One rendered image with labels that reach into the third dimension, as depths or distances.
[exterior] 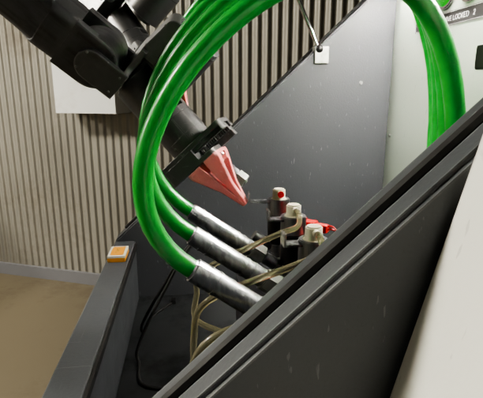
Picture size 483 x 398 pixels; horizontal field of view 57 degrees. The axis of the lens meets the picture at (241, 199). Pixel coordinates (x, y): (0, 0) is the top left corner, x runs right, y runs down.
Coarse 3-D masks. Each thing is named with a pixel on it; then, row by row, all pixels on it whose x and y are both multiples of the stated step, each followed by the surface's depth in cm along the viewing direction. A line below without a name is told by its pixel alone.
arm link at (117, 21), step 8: (120, 8) 70; (128, 8) 70; (112, 16) 69; (120, 16) 69; (128, 16) 69; (136, 16) 68; (120, 24) 68; (128, 24) 68; (136, 24) 68; (144, 32) 70
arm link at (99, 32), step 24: (0, 0) 46; (24, 0) 46; (48, 0) 46; (72, 0) 49; (24, 24) 47; (48, 24) 47; (72, 24) 47; (96, 24) 52; (48, 48) 48; (72, 48) 48; (96, 48) 48; (120, 48) 51; (72, 72) 50
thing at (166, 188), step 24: (216, 0) 42; (192, 24) 42; (168, 48) 43; (432, 72) 47; (144, 96) 44; (432, 96) 47; (432, 120) 48; (168, 192) 46; (192, 216) 46; (240, 240) 48
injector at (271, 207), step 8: (272, 200) 55; (280, 200) 55; (288, 200) 56; (272, 208) 56; (280, 208) 55; (272, 224) 56; (256, 232) 57; (272, 232) 56; (256, 240) 57; (272, 240) 57; (272, 248) 57
